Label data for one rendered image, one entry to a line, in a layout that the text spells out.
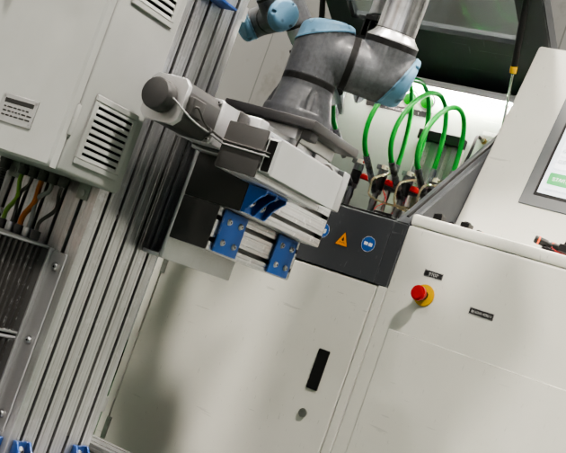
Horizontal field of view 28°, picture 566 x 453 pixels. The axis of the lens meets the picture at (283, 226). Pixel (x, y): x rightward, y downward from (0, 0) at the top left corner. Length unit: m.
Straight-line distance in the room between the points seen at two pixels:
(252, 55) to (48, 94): 6.00
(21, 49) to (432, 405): 1.21
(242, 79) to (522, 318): 5.54
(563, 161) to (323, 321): 0.72
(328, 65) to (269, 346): 0.80
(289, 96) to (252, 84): 5.69
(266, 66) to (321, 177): 5.99
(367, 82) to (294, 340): 0.74
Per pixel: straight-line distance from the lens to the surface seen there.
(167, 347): 3.02
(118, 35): 2.01
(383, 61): 2.37
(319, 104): 2.35
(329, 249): 2.80
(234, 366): 2.88
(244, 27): 2.89
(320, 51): 2.36
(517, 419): 2.53
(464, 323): 2.60
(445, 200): 2.84
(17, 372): 2.17
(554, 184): 2.89
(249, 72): 7.96
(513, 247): 2.59
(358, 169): 3.11
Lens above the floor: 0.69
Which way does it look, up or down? 3 degrees up
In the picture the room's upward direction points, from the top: 20 degrees clockwise
